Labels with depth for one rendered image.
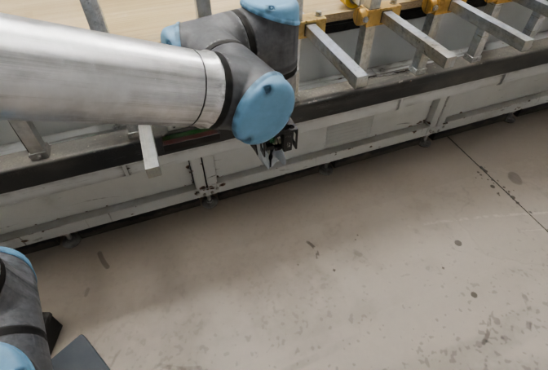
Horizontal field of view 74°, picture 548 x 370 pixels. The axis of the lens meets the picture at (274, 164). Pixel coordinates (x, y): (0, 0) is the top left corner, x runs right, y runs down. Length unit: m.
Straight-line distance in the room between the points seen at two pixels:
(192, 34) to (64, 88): 0.23
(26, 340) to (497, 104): 2.34
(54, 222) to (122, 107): 1.44
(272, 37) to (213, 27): 0.09
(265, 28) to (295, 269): 1.20
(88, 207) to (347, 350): 1.18
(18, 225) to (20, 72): 1.49
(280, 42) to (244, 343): 1.15
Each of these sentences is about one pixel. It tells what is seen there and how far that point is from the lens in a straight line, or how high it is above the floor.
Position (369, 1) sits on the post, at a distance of 1.18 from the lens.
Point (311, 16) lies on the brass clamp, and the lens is 1.11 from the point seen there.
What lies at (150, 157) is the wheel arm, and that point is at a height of 0.84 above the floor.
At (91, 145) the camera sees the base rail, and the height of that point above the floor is 0.70.
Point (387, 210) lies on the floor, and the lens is 1.85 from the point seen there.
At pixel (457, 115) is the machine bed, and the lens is 2.27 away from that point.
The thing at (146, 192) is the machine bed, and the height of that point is 0.19.
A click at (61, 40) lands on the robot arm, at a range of 0.35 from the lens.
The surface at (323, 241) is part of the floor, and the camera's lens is 1.68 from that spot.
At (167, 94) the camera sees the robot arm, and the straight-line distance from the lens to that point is 0.37.
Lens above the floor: 1.41
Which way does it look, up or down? 45 degrees down
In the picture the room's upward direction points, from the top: straight up
